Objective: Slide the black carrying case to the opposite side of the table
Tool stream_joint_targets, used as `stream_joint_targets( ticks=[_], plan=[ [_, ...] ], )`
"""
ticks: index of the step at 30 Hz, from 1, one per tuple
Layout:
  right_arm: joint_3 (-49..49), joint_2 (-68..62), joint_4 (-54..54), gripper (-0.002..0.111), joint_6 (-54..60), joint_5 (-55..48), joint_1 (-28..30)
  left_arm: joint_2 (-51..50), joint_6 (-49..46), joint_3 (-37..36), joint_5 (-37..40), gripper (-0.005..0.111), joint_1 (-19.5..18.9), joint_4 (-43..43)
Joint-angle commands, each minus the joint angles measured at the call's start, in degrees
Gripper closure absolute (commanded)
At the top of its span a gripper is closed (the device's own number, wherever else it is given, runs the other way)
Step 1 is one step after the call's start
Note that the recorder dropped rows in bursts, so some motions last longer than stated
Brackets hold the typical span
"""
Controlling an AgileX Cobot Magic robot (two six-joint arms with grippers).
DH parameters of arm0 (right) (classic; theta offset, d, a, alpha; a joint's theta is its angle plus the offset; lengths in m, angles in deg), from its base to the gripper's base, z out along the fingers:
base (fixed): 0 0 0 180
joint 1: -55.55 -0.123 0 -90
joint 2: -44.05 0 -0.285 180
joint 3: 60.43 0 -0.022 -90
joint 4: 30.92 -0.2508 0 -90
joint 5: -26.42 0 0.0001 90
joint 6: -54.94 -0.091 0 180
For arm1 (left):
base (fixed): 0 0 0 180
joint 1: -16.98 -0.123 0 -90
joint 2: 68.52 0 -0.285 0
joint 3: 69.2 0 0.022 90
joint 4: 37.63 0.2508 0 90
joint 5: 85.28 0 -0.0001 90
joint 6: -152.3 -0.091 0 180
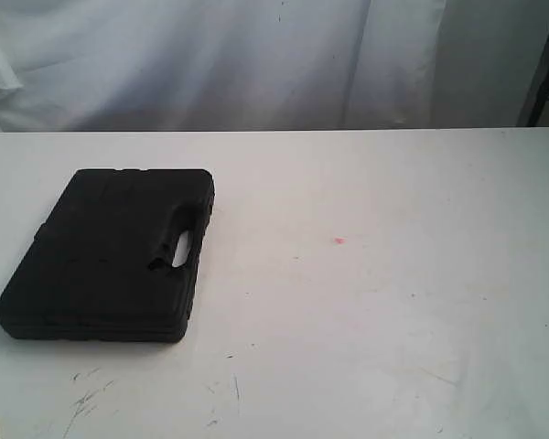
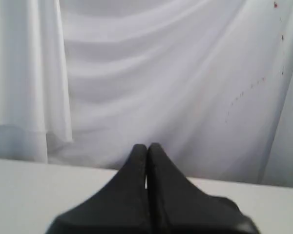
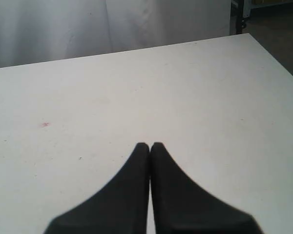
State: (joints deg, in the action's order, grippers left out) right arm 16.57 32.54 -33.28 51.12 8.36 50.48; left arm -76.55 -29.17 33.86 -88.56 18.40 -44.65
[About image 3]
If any white backdrop curtain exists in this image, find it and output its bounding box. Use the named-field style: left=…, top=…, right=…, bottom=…
left=0, top=0, right=231, bottom=67

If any black stand pole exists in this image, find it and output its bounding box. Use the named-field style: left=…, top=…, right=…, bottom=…
left=235, top=0, right=247, bottom=35

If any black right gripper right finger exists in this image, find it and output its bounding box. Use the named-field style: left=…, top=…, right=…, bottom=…
left=150, top=142, right=263, bottom=234

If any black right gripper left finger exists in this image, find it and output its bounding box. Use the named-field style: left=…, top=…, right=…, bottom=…
left=45, top=143, right=149, bottom=234

